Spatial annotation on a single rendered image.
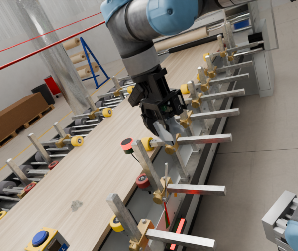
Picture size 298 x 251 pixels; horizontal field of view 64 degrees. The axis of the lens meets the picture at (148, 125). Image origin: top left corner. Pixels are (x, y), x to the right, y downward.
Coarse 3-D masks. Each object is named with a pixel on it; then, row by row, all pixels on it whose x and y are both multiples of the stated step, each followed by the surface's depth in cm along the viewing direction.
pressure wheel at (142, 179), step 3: (141, 174) 126; (144, 174) 125; (138, 177) 125; (141, 177) 123; (144, 177) 124; (138, 180) 123; (141, 180) 123; (144, 180) 121; (147, 180) 120; (138, 183) 121; (141, 183) 120; (144, 183) 120; (147, 183) 121; (138, 186) 123; (141, 186) 121; (144, 186) 121; (147, 186) 121; (150, 192) 127
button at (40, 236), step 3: (42, 231) 65; (45, 231) 65; (36, 234) 65; (39, 234) 65; (42, 234) 64; (45, 234) 64; (33, 237) 65; (36, 237) 64; (39, 237) 64; (42, 237) 63; (45, 237) 64; (33, 240) 64; (36, 240) 63; (39, 240) 63; (42, 240) 63; (33, 243) 63; (36, 243) 63; (39, 243) 63
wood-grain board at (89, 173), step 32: (160, 64) 323; (192, 64) 265; (128, 96) 255; (96, 128) 211; (128, 128) 184; (64, 160) 180; (96, 160) 160; (128, 160) 145; (32, 192) 157; (64, 192) 142; (96, 192) 129; (128, 192) 119; (0, 224) 139; (32, 224) 127; (64, 224) 117; (96, 224) 109
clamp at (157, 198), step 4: (160, 180) 122; (168, 180) 120; (164, 184) 118; (164, 188) 116; (164, 192) 115; (168, 192) 118; (156, 196) 113; (160, 196) 113; (156, 200) 114; (160, 200) 113
